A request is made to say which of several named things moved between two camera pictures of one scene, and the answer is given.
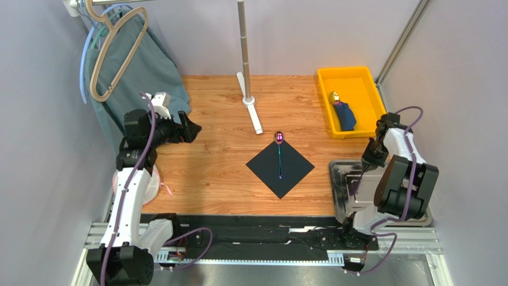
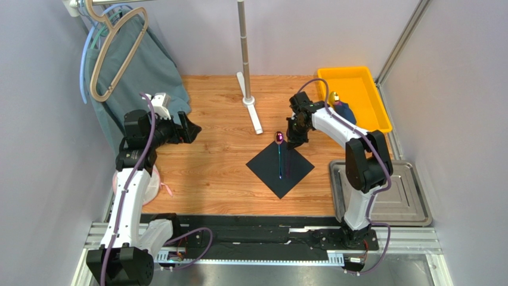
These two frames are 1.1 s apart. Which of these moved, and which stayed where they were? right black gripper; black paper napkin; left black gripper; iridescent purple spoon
Moved: right black gripper
Stayed: left black gripper; iridescent purple spoon; black paper napkin
